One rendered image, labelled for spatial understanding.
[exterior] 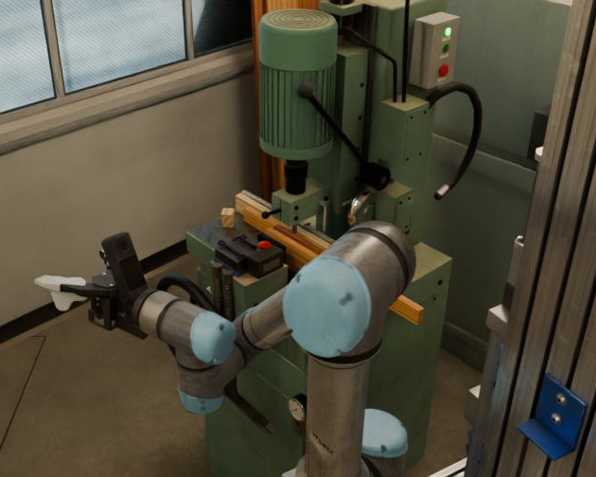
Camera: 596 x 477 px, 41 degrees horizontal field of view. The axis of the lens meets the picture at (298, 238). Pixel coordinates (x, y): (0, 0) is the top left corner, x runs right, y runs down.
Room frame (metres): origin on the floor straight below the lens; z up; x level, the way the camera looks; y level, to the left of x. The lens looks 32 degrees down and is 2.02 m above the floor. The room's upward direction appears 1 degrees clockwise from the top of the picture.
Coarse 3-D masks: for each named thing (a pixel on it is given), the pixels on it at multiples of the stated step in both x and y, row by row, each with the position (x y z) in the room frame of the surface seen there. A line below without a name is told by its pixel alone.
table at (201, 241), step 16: (208, 224) 1.85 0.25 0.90; (240, 224) 1.85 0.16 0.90; (192, 240) 1.79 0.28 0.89; (208, 240) 1.77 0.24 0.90; (224, 240) 1.77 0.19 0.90; (256, 240) 1.77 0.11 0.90; (208, 256) 1.74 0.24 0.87; (288, 272) 1.63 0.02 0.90; (208, 288) 1.60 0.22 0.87; (384, 320) 1.47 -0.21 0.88; (400, 320) 1.51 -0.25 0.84
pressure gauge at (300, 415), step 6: (294, 396) 1.41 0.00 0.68; (300, 396) 1.41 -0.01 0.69; (288, 402) 1.41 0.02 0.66; (294, 402) 1.40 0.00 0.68; (300, 402) 1.39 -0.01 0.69; (306, 402) 1.39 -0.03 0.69; (294, 408) 1.40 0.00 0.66; (300, 408) 1.39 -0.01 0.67; (306, 408) 1.38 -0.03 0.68; (294, 414) 1.40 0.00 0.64; (300, 414) 1.39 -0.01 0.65; (306, 414) 1.37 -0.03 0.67; (300, 420) 1.38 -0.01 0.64; (306, 420) 1.41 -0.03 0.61
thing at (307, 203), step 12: (312, 180) 1.80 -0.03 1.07; (276, 192) 1.73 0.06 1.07; (312, 192) 1.74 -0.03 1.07; (324, 192) 1.76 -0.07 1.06; (276, 204) 1.72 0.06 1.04; (288, 204) 1.69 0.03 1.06; (300, 204) 1.70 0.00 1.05; (312, 204) 1.73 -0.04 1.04; (276, 216) 1.72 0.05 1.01; (288, 216) 1.69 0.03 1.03; (300, 216) 1.70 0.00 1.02; (312, 216) 1.74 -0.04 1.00
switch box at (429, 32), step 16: (432, 16) 1.87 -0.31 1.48; (448, 16) 1.87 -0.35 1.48; (416, 32) 1.84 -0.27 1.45; (432, 32) 1.80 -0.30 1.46; (416, 48) 1.83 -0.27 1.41; (432, 48) 1.81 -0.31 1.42; (416, 64) 1.83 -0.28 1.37; (432, 64) 1.81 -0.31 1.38; (448, 64) 1.85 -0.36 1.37; (416, 80) 1.83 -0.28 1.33; (432, 80) 1.81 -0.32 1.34; (448, 80) 1.86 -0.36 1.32
